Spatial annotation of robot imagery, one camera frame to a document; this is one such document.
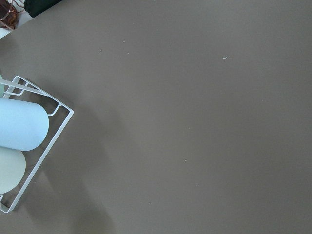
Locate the light blue cup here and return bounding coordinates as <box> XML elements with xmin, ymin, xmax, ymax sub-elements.
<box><xmin>0</xmin><ymin>98</ymin><xmax>49</xmax><ymax>151</ymax></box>

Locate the pale green cup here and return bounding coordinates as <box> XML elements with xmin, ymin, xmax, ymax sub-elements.
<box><xmin>0</xmin><ymin>147</ymin><xmax>26</xmax><ymax>194</ymax></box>

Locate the white wire cup rack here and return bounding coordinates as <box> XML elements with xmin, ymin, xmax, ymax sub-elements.
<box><xmin>0</xmin><ymin>76</ymin><xmax>74</xmax><ymax>214</ymax></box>

